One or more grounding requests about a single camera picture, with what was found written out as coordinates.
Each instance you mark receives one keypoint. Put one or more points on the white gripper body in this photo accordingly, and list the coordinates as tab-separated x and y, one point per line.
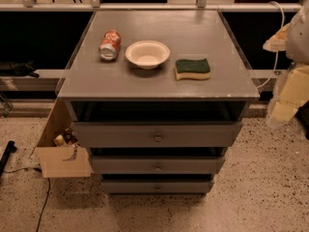
299	39

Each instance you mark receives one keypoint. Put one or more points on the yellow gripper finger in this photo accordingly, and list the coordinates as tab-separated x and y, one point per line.
280	110
278	41

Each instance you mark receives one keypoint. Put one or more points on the grey bottom drawer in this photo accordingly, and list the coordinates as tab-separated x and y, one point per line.
157	187

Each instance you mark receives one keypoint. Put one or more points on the grey drawer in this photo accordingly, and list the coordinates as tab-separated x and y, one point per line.
129	135
157	187
157	165

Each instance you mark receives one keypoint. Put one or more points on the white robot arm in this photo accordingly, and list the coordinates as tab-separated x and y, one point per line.
297	42

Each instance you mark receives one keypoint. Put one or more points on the grey drawer cabinet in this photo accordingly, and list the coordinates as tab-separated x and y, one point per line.
119	92

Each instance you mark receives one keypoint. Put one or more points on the grey top drawer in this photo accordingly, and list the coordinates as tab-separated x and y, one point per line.
129	135

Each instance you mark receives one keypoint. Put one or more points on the grey middle drawer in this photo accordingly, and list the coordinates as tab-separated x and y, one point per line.
157	165

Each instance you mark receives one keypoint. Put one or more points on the green yellow sponge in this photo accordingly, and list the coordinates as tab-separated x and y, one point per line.
192	69

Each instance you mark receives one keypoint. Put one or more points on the white paper bowl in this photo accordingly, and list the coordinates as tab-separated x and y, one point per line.
147	55

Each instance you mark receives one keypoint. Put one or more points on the orange soda can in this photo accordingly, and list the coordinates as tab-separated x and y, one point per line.
110	45

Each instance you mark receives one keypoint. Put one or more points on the snack packets in box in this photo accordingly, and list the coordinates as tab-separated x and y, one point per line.
67	137

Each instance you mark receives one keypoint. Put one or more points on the cardboard box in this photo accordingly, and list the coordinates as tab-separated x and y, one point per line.
59	159

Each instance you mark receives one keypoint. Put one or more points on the black bar on floor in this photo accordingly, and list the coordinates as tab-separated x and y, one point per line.
10	149

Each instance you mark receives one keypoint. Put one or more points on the metal frame rail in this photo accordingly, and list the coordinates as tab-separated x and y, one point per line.
47	81

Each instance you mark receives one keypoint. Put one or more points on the black object on rail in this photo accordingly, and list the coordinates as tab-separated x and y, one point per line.
8	68

